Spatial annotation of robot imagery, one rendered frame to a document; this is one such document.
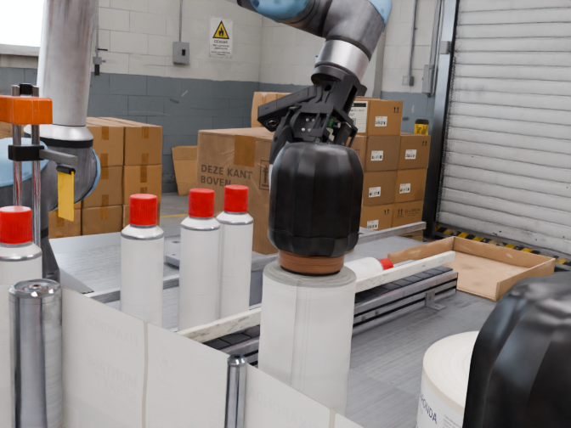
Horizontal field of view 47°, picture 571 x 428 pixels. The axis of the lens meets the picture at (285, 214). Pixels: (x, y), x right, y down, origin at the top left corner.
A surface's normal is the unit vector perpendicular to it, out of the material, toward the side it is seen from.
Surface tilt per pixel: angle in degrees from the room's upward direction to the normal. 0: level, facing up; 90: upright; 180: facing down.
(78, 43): 95
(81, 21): 95
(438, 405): 90
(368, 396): 0
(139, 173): 88
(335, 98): 60
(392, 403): 0
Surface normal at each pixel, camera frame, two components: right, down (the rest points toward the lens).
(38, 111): 0.73, 0.18
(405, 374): 0.06, -0.98
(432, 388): -0.99, -0.03
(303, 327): -0.11, 0.14
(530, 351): -0.80, -0.36
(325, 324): 0.30, 0.16
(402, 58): -0.77, 0.08
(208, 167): -0.52, 0.14
